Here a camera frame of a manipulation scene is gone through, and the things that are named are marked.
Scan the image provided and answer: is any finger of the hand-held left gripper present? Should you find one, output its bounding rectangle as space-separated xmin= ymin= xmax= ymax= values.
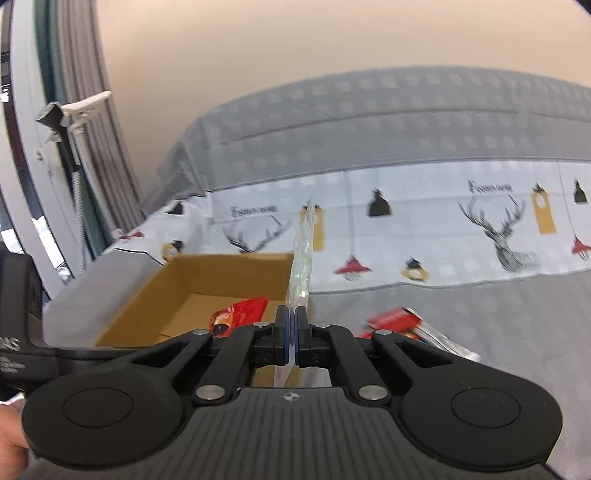
xmin=45 ymin=344 xmax=141 ymax=372

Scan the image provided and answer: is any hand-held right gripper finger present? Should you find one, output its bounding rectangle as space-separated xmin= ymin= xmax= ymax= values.
xmin=131 ymin=305 xmax=293 ymax=405
xmin=294 ymin=305 xmax=463 ymax=406

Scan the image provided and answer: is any clear plastic snack packet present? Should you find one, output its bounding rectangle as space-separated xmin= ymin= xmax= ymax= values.
xmin=272 ymin=196 xmax=325 ymax=389

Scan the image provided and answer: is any brown cardboard box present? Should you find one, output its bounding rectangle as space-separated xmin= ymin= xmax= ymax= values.
xmin=95 ymin=251 xmax=334 ymax=389

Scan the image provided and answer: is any person's left hand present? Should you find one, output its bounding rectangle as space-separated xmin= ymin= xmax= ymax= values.
xmin=0 ymin=396 xmax=34 ymax=469

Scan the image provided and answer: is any red snack packet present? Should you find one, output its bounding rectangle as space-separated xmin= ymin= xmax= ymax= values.
xmin=209 ymin=297 xmax=271 ymax=340
xmin=356 ymin=306 xmax=424 ymax=343

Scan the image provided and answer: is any deer printed white quilt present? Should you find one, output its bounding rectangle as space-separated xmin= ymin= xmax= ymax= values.
xmin=110 ymin=161 xmax=591 ymax=297

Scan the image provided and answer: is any grey striped curtain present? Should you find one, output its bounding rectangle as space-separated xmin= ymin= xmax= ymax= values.
xmin=46 ymin=0 xmax=145 ymax=260

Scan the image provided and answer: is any grey checkered bed sheet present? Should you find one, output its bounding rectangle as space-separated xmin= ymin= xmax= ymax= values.
xmin=44 ymin=262 xmax=591 ymax=480

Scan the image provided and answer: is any white clamp holder black head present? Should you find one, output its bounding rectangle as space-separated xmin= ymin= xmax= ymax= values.
xmin=35 ymin=90 xmax=114 ymax=144

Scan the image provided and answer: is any grey checkered quilt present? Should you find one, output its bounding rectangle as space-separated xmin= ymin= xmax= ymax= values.
xmin=139 ymin=67 xmax=591 ymax=210

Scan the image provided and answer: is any curtain bead cord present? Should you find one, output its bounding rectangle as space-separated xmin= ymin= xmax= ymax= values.
xmin=73 ymin=170 xmax=89 ymax=274

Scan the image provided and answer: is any white window frame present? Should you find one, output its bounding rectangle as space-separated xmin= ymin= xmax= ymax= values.
xmin=0 ymin=0 xmax=85 ymax=298

